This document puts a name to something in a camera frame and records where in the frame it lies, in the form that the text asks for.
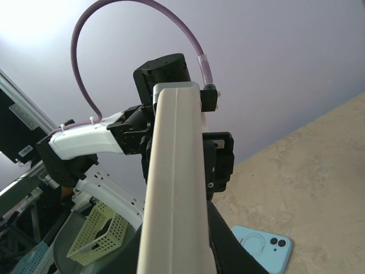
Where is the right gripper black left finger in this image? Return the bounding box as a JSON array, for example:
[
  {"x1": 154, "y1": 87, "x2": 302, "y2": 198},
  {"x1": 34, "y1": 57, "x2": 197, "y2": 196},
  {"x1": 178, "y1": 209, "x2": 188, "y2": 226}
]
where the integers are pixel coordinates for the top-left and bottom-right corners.
[{"x1": 98, "y1": 225, "x2": 142, "y2": 274}]

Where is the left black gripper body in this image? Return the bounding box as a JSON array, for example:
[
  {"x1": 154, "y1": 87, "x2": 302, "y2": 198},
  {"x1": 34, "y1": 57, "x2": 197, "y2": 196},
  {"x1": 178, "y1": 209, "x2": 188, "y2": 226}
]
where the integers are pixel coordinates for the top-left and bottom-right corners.
[{"x1": 202, "y1": 132, "x2": 234, "y2": 201}]

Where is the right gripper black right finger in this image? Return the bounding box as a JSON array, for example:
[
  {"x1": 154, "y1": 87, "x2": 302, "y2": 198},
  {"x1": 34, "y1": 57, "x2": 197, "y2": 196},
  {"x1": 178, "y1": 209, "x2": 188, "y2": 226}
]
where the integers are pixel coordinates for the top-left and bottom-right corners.
[{"x1": 207, "y1": 201, "x2": 267, "y2": 274}]

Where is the beige phone case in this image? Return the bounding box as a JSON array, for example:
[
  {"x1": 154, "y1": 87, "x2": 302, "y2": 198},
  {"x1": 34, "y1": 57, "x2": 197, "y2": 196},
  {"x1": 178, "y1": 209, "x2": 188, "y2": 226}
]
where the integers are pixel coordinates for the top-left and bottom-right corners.
[{"x1": 137, "y1": 82, "x2": 217, "y2": 273}]

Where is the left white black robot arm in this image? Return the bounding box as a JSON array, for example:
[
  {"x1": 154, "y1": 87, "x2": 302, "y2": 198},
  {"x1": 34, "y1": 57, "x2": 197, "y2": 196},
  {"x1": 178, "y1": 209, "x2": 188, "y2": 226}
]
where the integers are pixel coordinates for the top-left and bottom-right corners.
[{"x1": 37, "y1": 53, "x2": 234, "y2": 230}]

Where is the blue phone case on table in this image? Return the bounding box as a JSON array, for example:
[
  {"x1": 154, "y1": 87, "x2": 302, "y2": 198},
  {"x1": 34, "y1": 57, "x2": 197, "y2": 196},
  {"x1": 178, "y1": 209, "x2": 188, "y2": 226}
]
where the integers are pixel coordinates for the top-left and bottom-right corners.
[{"x1": 232, "y1": 225, "x2": 293, "y2": 274}]

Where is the yellow perforated plastic basket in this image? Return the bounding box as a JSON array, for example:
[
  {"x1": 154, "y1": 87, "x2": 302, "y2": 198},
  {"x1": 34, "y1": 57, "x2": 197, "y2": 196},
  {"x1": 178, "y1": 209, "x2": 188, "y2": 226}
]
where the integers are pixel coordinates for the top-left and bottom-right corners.
[{"x1": 67, "y1": 202, "x2": 129, "y2": 267}]

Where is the grey round bin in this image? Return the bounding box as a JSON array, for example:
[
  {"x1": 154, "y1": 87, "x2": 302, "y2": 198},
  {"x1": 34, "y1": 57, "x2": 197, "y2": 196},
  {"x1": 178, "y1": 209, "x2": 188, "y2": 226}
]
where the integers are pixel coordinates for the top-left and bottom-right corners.
[{"x1": 53, "y1": 211, "x2": 94, "y2": 274}]

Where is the teal perforated plastic basket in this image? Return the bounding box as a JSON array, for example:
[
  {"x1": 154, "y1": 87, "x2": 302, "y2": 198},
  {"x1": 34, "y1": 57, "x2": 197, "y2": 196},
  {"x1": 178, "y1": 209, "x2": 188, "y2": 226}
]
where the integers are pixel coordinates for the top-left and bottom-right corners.
[{"x1": 11, "y1": 242, "x2": 54, "y2": 274}]

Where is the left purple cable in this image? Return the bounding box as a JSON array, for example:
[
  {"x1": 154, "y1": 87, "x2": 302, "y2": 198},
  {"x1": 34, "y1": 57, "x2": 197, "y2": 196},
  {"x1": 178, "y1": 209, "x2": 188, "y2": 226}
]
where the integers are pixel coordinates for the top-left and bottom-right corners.
[{"x1": 48, "y1": 0, "x2": 223, "y2": 138}]

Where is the aluminium rail frame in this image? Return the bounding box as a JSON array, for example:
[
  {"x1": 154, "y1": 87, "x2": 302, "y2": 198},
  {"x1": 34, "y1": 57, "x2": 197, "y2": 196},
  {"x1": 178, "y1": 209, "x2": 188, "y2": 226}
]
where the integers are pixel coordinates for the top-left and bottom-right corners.
[{"x1": 1, "y1": 71, "x2": 55, "y2": 216}]

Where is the black monitor with bracket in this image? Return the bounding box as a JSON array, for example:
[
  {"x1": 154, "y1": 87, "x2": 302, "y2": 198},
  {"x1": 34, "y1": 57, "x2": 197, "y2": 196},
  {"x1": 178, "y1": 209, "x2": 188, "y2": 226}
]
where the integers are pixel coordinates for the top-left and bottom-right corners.
[{"x1": 1, "y1": 91, "x2": 46, "y2": 164}]

